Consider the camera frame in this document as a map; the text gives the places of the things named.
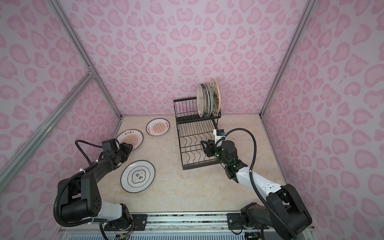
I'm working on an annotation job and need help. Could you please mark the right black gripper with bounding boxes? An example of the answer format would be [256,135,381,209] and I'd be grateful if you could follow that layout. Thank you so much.
[200,139,230,167]

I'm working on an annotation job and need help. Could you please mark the large orange sunburst plate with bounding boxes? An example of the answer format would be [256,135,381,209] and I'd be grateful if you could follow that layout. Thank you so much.
[117,129,144,150]

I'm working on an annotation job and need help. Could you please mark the white plate dark green rim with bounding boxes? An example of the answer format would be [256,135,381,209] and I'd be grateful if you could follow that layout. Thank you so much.
[202,84,211,118]

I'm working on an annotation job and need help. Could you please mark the cream plum blossom plate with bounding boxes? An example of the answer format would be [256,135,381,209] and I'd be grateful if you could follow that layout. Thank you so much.
[196,84,205,118]

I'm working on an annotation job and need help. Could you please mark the mint green flower plate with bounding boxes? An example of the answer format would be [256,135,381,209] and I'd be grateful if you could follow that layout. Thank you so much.
[207,87,214,117]

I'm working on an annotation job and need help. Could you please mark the white star cat plate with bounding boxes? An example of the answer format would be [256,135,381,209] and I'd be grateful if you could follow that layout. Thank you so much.
[209,79,221,117]

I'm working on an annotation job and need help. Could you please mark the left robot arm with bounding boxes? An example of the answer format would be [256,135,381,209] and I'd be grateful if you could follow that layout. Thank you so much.
[53,139,134,231]

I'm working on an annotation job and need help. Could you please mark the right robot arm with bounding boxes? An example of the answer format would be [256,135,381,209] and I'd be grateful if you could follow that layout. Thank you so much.
[201,140,313,240]

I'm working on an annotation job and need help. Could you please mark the white plate black cloud outline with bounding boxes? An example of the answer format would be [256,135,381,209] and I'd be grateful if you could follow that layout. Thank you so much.
[121,160,156,194]

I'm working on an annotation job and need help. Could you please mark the small orange sunburst plate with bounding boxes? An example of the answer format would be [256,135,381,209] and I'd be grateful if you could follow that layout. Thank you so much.
[146,118,170,137]

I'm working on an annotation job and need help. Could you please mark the black wire dish rack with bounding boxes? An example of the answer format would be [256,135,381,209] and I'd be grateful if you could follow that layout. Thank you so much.
[174,97,221,170]

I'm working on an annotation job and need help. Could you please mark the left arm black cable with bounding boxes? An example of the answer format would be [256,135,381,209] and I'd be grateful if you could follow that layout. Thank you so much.
[53,139,104,227]

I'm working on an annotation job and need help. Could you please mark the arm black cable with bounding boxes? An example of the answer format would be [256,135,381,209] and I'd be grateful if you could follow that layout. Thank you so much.
[214,128,299,240]
[53,139,104,227]

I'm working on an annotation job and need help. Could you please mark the aluminium frame diagonal strut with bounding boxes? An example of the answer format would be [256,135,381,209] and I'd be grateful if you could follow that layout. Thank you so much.
[1,71,94,193]

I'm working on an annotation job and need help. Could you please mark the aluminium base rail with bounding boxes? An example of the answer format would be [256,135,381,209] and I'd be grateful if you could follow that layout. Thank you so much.
[56,211,319,240]

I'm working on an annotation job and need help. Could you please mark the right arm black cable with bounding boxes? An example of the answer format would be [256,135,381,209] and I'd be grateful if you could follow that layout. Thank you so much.
[214,128,299,240]

